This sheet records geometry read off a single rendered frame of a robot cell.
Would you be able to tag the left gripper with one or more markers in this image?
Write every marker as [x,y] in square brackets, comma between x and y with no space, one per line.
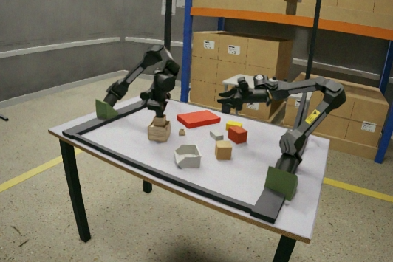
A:
[234,100]

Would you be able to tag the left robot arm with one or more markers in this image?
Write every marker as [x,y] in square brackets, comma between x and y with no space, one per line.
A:
[292,141]

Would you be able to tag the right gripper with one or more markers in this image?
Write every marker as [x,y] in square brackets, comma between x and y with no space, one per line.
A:
[159,95]

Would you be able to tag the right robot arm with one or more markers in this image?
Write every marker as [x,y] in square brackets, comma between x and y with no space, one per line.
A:
[162,77]

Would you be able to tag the white open box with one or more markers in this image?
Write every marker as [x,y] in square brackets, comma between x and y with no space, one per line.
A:
[189,154]

